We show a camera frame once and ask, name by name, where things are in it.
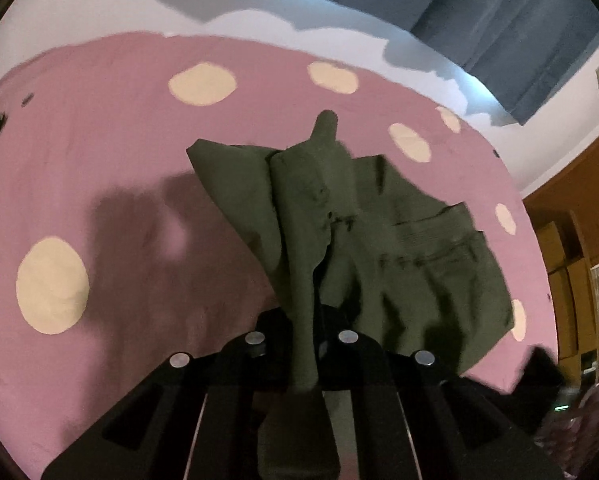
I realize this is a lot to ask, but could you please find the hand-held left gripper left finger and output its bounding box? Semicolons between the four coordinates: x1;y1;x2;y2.
40;310;300;480

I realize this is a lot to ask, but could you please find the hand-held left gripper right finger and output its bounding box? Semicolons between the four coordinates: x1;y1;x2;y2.
314;307;565;480

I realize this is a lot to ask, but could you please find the olive green zip jacket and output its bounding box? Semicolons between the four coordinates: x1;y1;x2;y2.
186;110;516;480

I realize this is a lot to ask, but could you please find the dark red patterned cloth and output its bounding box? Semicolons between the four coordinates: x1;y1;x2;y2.
534;372;599;476

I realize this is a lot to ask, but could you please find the wooden cabinet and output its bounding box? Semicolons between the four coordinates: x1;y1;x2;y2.
522;115;599;373

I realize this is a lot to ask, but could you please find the pink polka dot bedsheet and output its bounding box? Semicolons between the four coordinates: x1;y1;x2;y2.
0;31;560;476

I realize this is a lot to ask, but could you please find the blue curtain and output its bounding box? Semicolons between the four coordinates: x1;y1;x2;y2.
136;0;599;127

